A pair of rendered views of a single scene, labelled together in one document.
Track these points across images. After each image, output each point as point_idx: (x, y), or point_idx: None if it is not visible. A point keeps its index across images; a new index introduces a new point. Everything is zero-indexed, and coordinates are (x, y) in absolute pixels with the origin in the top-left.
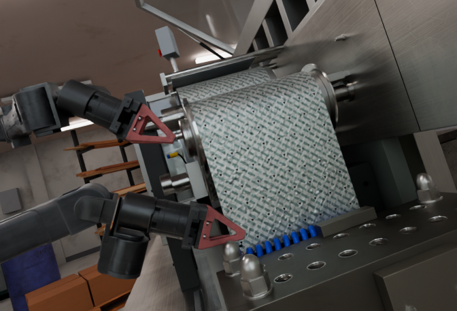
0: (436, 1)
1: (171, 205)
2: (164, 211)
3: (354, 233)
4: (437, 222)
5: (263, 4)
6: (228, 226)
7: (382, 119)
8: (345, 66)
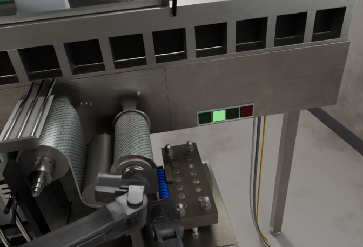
0: (193, 94)
1: (163, 208)
2: (167, 212)
3: (178, 175)
4: (192, 159)
5: (24, 40)
6: None
7: (152, 127)
8: (133, 104)
